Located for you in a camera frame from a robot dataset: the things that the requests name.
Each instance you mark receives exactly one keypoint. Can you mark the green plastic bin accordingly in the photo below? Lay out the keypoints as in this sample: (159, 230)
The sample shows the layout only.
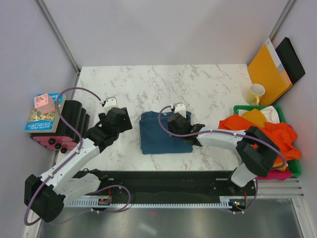
(293, 165)

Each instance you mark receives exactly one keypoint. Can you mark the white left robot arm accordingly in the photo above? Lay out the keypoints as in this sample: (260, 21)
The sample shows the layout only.
(47, 194)

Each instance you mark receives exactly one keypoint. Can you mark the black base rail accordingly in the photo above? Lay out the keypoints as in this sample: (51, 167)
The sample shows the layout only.
(179, 186)

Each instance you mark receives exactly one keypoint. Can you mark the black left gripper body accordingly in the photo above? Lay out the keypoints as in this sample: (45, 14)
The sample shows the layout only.
(126, 126)

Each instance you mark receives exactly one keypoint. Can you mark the white t shirt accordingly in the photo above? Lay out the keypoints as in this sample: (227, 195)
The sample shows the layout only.
(271, 114)

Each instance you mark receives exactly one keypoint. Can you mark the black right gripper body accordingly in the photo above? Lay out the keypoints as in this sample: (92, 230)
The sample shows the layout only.
(171, 130)

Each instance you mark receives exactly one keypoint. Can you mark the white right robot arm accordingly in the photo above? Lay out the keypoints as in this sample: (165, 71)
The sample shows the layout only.
(257, 152)

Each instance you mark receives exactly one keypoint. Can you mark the blue t shirt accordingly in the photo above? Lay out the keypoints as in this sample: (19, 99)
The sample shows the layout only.
(154, 140)

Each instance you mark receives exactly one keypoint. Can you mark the black box under book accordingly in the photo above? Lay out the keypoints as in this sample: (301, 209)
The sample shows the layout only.
(76, 116)

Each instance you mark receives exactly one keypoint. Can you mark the black flat box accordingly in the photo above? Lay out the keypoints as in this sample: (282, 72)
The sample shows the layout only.
(290, 60)

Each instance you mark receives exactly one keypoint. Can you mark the pink dice cube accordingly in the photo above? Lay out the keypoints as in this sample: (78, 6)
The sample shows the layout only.
(44, 103)

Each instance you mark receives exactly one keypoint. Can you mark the blue paperback book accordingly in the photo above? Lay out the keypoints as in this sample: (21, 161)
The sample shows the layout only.
(45, 123)

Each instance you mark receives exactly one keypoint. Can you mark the yellow mug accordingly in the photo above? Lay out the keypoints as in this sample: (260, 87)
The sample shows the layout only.
(254, 94)

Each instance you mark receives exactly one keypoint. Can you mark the pink black dumbbell set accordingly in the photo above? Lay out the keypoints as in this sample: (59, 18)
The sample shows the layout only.
(55, 142)

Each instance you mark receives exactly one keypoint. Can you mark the pink t shirt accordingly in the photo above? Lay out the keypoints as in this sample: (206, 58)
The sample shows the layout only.
(277, 175)

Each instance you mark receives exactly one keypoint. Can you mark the white cable duct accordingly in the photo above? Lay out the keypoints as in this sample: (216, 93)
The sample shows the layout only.
(102, 202)

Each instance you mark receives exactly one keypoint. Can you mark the yellow t shirt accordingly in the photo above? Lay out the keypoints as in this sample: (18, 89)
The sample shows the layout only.
(279, 133)

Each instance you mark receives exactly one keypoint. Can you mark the orange t shirt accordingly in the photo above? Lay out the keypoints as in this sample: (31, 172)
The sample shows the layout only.
(236, 122)

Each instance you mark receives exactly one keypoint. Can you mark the orange folder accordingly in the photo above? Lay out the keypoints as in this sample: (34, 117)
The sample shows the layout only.
(267, 70)

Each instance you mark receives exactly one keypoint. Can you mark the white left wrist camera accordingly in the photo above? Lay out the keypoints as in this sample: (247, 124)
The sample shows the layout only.
(110, 102)

